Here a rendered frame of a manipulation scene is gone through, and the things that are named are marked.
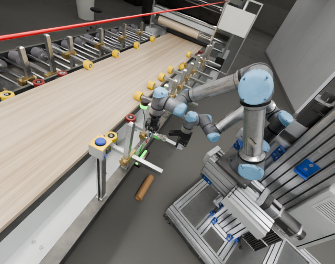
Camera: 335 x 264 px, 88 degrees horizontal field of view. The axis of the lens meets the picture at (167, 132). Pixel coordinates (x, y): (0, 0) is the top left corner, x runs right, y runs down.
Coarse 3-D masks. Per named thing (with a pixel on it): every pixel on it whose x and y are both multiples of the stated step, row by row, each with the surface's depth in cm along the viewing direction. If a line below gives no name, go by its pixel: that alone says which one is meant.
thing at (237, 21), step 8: (232, 8) 269; (224, 16) 279; (232, 16) 275; (240, 16) 271; (248, 16) 268; (224, 24) 285; (232, 24) 281; (240, 24) 277; (248, 24) 273; (232, 32) 287; (240, 32) 283
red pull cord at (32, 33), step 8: (184, 8) 112; (128, 16) 64; (136, 16) 68; (80, 24) 47; (88, 24) 49; (96, 24) 52; (24, 32) 36; (32, 32) 37; (40, 32) 38; (0, 40) 32
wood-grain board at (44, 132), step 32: (96, 64) 181; (128, 64) 199; (160, 64) 221; (32, 96) 126; (64, 96) 135; (96, 96) 145; (128, 96) 156; (0, 128) 102; (32, 128) 108; (64, 128) 114; (96, 128) 120; (0, 160) 89; (32, 160) 94; (64, 160) 98; (0, 192) 79; (32, 192) 83; (0, 224) 72
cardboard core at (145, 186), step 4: (148, 176) 199; (152, 176) 200; (148, 180) 194; (152, 180) 198; (144, 184) 190; (148, 184) 192; (140, 188) 187; (144, 188) 187; (148, 188) 192; (140, 192) 182; (144, 192) 185; (136, 196) 180; (140, 196) 180; (140, 200) 181
